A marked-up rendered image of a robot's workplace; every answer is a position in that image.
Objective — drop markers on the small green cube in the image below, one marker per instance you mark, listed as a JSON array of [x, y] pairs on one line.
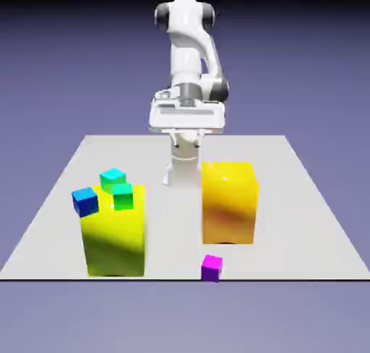
[[123, 198]]

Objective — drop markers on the large yellow box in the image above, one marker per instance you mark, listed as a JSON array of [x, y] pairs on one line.
[[115, 237]]

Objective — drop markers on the small magenta cube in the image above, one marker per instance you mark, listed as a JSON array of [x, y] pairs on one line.
[[212, 267]]

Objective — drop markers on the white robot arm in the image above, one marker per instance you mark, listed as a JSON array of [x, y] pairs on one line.
[[185, 41]]

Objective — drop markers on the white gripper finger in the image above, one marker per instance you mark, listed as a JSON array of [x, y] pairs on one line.
[[198, 140], [174, 140]]

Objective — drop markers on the small blue cube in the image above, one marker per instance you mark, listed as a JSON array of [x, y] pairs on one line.
[[85, 201]]

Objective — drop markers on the large orange box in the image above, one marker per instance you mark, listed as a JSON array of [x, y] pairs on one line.
[[228, 202]]

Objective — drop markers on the small cyan cube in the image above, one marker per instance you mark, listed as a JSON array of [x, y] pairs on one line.
[[111, 177]]

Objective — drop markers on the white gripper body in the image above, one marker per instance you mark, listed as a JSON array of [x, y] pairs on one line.
[[188, 119]]

